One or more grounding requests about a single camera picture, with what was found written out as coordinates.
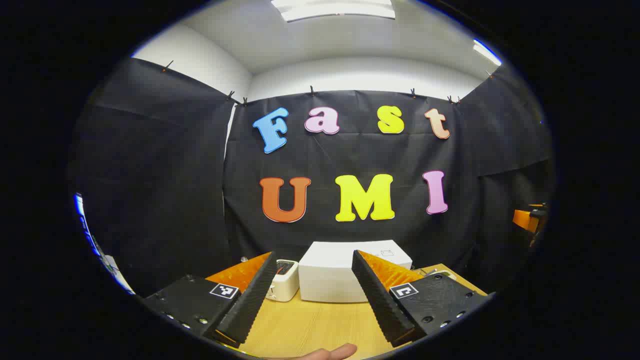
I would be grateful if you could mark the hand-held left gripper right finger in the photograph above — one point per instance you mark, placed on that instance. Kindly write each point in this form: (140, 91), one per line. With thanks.
(382, 305)

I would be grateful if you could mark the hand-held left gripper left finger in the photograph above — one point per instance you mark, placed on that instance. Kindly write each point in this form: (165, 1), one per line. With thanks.
(250, 305)

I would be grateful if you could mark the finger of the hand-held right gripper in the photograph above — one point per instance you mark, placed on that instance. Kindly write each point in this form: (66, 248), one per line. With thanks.
(524, 220)

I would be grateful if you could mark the white microwave oven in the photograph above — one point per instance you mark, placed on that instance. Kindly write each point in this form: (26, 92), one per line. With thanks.
(330, 275)

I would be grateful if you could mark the cream toaster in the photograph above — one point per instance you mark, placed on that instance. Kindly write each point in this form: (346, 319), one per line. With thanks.
(285, 285)

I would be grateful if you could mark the white paper sheets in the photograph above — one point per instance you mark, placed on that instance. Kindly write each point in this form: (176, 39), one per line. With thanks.
(117, 275)

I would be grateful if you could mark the black backdrop cloth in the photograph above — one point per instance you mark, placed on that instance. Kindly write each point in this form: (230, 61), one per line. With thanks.
(165, 175)

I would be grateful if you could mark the small ceiling light panel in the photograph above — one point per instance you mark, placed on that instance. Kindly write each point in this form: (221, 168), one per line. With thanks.
(487, 52)

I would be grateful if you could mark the large ceiling light panel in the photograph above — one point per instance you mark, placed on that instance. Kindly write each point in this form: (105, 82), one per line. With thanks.
(335, 10)

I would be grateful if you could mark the blue edged wall poster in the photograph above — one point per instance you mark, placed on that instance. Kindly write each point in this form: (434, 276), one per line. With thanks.
(82, 220)

